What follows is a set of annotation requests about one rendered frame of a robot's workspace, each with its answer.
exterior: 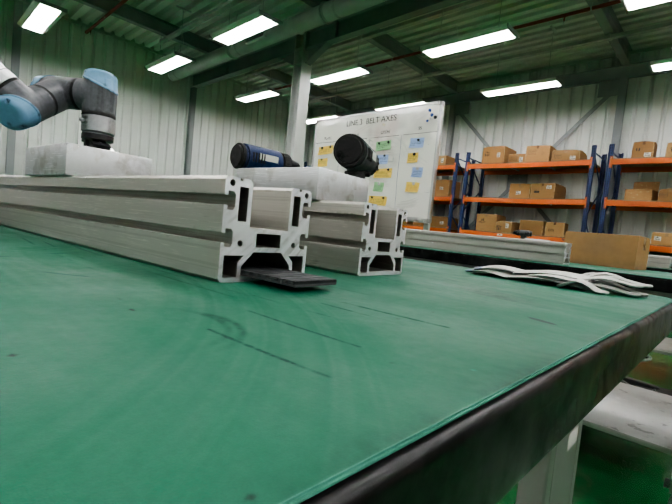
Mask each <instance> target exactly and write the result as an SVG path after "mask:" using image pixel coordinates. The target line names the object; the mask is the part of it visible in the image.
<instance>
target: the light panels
mask: <svg viewBox="0 0 672 504"><path fill-rule="evenodd" d="M667 1H672V0H625V3H626V5H627V7H628V10H629V11H630V10H634V9H638V8H642V7H647V6H651V5H655V4H659V3H663V2H667ZM60 12H61V11H58V10H56V9H53V8H50V7H48V6H45V5H42V4H40V5H39V6H38V7H37V9H36V10H35V11H34V13H33V14H32V15H31V17H30V18H29V19H28V21H27V22H26V23H25V24H24V26H23V27H24V28H27V29H30V30H33V31H36V32H39V33H42V32H43V31H44V30H45V29H46V28H47V27H48V25H49V24H50V23H51V22H52V21H53V20H54V19H55V18H56V17H57V16H58V15H59V14H60ZM274 25H277V24H276V23H274V22H272V21H270V20H269V19H267V18H265V17H263V16H262V17H259V18H257V19H255V20H253V21H251V22H249V23H247V24H244V25H242V26H240V27H238V28H236V29H234V30H232V31H230V32H227V33H225V34H223V35H221V36H219V37H217V38H215V39H216V40H218V41H220V42H223V43H225V44H227V45H230V44H232V43H235V42H237V41H239V40H242V39H244V38H246V37H249V36H251V35H253V34H256V33H258V32H260V31H263V30H265V29H267V28H270V27H272V26H274ZM513 38H515V37H514V36H513V35H512V34H511V33H510V32H509V31H508V30H505V31H501V32H498V33H494V34H490V35H486V36H482V37H478V38H474V39H470V40H466V41H462V42H458V43H455V44H451V45H447V46H443V47H439V48H435V49H431V50H427V51H423V52H424V53H426V54H427V55H429V56H430V57H431V58H434V57H438V56H442V55H446V54H450V53H455V52H459V51H463V50H467V49H471V48H475V47H480V46H484V45H488V44H492V43H496V42H500V41H505V40H509V39H513ZM188 62H190V60H187V59H184V58H182V57H179V56H176V57H174V58H172V59H170V60H168V61H165V62H163V63H161V64H159V65H157V66H155V67H153V68H151V69H149V70H151V71H154V72H157V73H160V74H162V73H164V72H167V71H169V70H171V69H174V68H176V67H178V66H181V65H183V64H185V63H188ZM652 67H653V70H654V72H657V71H663V70H670V69H672V62H671V63H665V64H659V65H652ZM367 73H368V72H366V71H364V70H363V69H361V68H357V69H353V70H349V71H345V72H341V73H337V74H333V75H329V76H326V77H322V78H318V79H314V80H310V81H311V82H314V83H316V84H318V85H321V84H325V83H329V82H333V81H338V80H342V79H346V78H350V77H354V76H358V75H363V74H367ZM557 86H561V85H560V84H559V83H558V82H557V81H552V82H546V83H539V84H533V85H527V86H520V87H514V88H508V89H502V90H495V91H489V92H483V93H484V94H485V95H486V96H488V97H490V96H497V95H503V94H510V93H517V92H523V91H530V90H537V89H543V88H550V87H557ZM275 95H279V94H277V93H274V92H271V91H267V92H263V93H259V94H255V95H251V96H247V97H243V98H240V99H237V100H240V101H243V102H250V101H254V100H258V99H262V98H267V97H271V96H275ZM423 103H425V102H420V103H414V104H407V105H401V106H395V107H388V108H382V109H376V110H377V111H378V110H385V109H391V108H398V107H404V106H410V105H417V104H423Z"/></svg>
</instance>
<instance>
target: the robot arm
mask: <svg viewBox="0 0 672 504"><path fill-rule="evenodd" d="M117 98H118V80H117V78H116V76H115V75H113V74H112V73H110V72H107V71H104V70H100V69H95V68H89V69H85V71H84V75H83V78H70V77H59V76H54V75H45V76H36V77H34V78H33V81H32V82H31V83H30V86H26V85H25V84H24V83H23V82H22V81H21V80H19V79H18V78H17V77H16V76H15V75H14V74H13V73H12V72H11V71H9V70H8V69H7V68H6V67H5V66H4V65H3V64H1V63H0V123H1V124H2V125H3V126H5V127H6V128H8V129H11V130H15V131H21V130H25V129H28V128H30V127H34V126H36V125H38V124H39V123H40V122H42V121H44V120H46V119H48V118H50V117H53V116H55V115H57V114H59V113H61V112H63V111H65V110H68V109H72V110H81V117H80V118H79V121H80V122H81V131H82V132H81V138H82V140H81V142H84V144H83V146H88V147H94V148H99V149H104V150H109V151H114V150H113V149H112V147H111V146H110V145H109V144H113V143H114V138H113V137H115V132H116V111H117ZM114 152H115V151H114Z"/></svg>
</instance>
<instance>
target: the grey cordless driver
mask: <svg viewBox="0 0 672 504"><path fill-rule="evenodd" d="M333 154H334V157H335V159H336V161H337V162H338V163H339V164H340V165H341V166H342V167H344V168H345V169H347V171H344V174H348V175H351V176H355V177H359V178H362V179H365V177H370V176H371V175H373V174H374V173H376V171H377V169H378V166H379V158H378V155H377V154H376V152H375V151H374V150H373V149H372V148H371V147H370V146H369V145H368V144H367V143H366V142H365V141H364V140H363V139H362V138H361V137H360V136H358V135H356V134H351V133H350V134H345V135H343V136H341V137H340V138H339V139H338V140H337V141H336V143H335V145H334V148H333Z"/></svg>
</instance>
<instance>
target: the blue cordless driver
mask: <svg viewBox="0 0 672 504"><path fill-rule="evenodd" d="M230 161H231V164H232V166H233V167H234V168H235V169H238V168H280V167H300V164H299V163H298V162H296V161H294V160H293V159H292V158H291V156H289V155H288V154H285V153H280V152H279V151H275V150H271V149H267V148H263V147H259V146H255V145H251V144H247V143H237V144H235V145H234V146H233V148H232V150H231V153H230Z"/></svg>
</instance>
